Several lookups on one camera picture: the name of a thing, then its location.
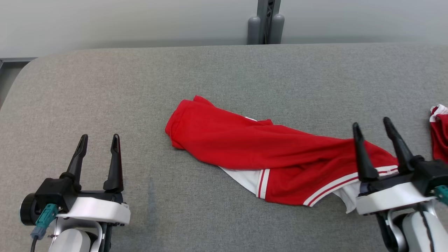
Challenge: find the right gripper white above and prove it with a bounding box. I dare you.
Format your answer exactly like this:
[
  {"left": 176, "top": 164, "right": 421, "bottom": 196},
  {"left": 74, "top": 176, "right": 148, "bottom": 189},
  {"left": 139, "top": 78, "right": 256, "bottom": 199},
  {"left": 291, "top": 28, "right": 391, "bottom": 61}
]
[{"left": 352, "top": 117, "right": 438, "bottom": 215}]

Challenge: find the teal left camera connector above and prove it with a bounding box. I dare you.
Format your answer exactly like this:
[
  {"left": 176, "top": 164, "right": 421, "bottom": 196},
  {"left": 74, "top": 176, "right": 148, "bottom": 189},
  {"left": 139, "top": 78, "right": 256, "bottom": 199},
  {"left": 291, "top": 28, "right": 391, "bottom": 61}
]
[{"left": 31, "top": 204, "right": 59, "bottom": 240}]

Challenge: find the teal right camera connector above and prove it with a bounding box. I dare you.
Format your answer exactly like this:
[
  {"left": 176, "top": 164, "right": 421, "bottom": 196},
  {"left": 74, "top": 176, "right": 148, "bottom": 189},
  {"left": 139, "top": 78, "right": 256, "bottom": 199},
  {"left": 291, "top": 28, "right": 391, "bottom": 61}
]
[{"left": 433, "top": 185, "right": 448, "bottom": 206}]

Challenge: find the teal camera connector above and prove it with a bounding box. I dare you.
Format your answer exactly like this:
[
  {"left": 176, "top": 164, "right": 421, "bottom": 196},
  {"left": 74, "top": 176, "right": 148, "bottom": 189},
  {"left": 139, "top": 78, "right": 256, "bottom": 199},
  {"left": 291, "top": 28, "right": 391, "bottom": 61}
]
[
  {"left": 31, "top": 204, "right": 59, "bottom": 240},
  {"left": 433, "top": 185, "right": 448, "bottom": 206}
]

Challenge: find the grey cylindrical post cap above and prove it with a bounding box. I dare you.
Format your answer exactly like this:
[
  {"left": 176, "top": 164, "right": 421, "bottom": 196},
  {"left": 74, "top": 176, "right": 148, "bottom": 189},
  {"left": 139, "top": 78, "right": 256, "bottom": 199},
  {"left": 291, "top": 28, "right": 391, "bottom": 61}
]
[
  {"left": 270, "top": 14, "right": 285, "bottom": 44},
  {"left": 247, "top": 16, "right": 261, "bottom": 45}
]

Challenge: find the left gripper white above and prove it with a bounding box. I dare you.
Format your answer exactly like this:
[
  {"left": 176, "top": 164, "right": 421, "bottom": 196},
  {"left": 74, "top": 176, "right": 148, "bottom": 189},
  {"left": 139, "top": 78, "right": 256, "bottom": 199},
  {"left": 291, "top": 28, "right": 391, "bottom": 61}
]
[{"left": 58, "top": 133, "right": 131, "bottom": 225}]

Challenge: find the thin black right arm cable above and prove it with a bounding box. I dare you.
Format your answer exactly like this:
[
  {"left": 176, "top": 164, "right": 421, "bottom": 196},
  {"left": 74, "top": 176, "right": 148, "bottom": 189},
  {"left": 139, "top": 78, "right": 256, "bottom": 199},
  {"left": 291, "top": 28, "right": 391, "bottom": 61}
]
[{"left": 419, "top": 210, "right": 435, "bottom": 252}]

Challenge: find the red white-striped garment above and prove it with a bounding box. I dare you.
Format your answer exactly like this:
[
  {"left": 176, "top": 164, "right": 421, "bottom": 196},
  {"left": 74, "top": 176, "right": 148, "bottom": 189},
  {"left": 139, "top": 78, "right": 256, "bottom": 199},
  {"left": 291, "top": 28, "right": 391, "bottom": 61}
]
[
  {"left": 429, "top": 104, "right": 448, "bottom": 164},
  {"left": 165, "top": 95, "right": 399, "bottom": 214}
]

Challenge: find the grey partition base rail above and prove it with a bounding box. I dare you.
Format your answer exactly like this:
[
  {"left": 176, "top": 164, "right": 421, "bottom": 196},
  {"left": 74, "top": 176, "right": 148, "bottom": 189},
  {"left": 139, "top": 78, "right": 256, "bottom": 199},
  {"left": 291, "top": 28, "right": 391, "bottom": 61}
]
[{"left": 0, "top": 57, "right": 37, "bottom": 64}]

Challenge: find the grey metal partition post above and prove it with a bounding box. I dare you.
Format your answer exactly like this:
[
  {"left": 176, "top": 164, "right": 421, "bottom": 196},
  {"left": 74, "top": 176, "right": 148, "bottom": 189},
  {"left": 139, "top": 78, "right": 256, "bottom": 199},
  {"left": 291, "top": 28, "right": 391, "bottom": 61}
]
[{"left": 257, "top": 0, "right": 281, "bottom": 45}]

